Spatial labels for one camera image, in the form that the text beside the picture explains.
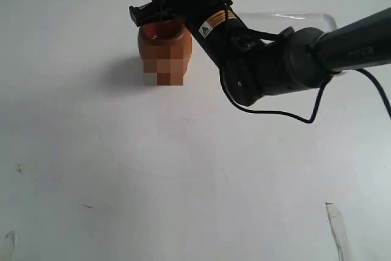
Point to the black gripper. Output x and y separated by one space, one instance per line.
217 29

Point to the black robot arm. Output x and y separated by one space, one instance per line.
254 64

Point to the wooden mortar cup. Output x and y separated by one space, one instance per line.
165 48

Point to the white rectangular plastic tray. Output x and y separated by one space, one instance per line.
283 27

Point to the clear tape piece left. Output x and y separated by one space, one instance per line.
8 246

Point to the clear tape strip right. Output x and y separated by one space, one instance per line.
339 233

